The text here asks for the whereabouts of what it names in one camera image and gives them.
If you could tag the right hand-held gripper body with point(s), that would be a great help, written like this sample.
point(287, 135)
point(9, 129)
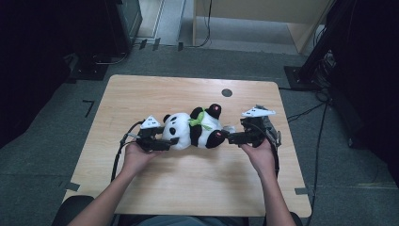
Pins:
point(260, 128)

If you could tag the black chair armrest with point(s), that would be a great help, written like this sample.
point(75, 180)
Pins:
point(70, 208)
point(298, 219)

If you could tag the dark curtain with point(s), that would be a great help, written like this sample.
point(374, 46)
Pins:
point(37, 62)
point(370, 78)

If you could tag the person's left hand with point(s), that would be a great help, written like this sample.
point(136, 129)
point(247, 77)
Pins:
point(136, 158)

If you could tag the dark round table grommet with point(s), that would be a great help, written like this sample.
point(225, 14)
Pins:
point(226, 93)

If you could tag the panda plush toy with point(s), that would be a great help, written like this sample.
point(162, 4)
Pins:
point(180, 128)

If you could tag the black metal stand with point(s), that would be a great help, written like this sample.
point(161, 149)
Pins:
point(313, 59)

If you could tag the grey floor tape strip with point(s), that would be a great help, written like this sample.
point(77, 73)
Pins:
point(71, 186)
point(301, 190)

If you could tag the beige wooden furniture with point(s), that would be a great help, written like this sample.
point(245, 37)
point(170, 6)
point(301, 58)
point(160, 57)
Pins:
point(260, 8)

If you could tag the person's right hand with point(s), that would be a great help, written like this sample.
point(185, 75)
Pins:
point(262, 158)

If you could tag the person's dark clothing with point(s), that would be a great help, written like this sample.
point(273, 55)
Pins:
point(188, 221)

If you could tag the black cabinet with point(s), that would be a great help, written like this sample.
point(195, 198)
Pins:
point(127, 22)

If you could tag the black stand base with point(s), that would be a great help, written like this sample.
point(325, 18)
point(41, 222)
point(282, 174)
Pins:
point(89, 70)

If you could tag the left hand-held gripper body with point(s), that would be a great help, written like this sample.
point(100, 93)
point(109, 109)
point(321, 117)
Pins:
point(147, 135)

